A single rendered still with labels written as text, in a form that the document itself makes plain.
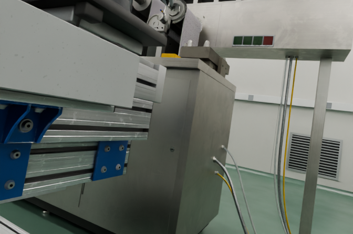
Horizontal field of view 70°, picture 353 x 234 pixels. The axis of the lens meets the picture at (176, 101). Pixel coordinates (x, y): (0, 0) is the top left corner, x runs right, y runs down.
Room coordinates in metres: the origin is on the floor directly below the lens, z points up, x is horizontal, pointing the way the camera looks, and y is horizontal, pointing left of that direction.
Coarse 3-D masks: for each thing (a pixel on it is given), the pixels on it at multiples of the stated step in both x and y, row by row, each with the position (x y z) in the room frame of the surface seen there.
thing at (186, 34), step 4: (184, 28) 1.40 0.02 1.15; (188, 28) 1.44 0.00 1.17; (184, 32) 1.40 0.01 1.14; (188, 32) 1.44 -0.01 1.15; (192, 32) 1.49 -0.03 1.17; (184, 36) 1.41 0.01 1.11; (188, 36) 1.45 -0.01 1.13; (192, 36) 1.50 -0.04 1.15; (196, 36) 1.56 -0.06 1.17; (180, 40) 1.38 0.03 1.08; (184, 40) 1.42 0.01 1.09; (192, 40) 1.51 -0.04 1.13; (196, 40) 1.56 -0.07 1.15; (180, 44) 1.38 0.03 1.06; (192, 44) 1.52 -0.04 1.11; (196, 44) 1.57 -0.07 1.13; (180, 48) 1.38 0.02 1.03
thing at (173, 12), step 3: (174, 3) 1.38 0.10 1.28; (174, 6) 1.38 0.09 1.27; (177, 6) 1.37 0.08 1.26; (168, 9) 1.39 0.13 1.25; (171, 9) 1.39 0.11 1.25; (174, 9) 1.38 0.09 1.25; (177, 9) 1.37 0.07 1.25; (168, 12) 1.39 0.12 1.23; (171, 12) 1.38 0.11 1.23; (174, 12) 1.37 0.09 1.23; (177, 12) 1.37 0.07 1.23; (171, 15) 1.38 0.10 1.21; (174, 15) 1.38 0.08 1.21
